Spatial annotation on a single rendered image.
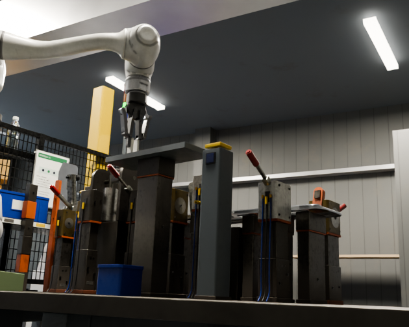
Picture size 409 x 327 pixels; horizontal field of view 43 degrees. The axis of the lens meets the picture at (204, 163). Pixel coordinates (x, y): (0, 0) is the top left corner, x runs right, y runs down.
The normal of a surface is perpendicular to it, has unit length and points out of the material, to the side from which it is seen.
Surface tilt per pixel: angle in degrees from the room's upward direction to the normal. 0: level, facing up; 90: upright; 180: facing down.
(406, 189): 90
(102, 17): 180
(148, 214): 90
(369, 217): 90
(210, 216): 90
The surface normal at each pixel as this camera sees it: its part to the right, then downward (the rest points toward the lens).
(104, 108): 0.78, -0.13
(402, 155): -0.50, -0.24
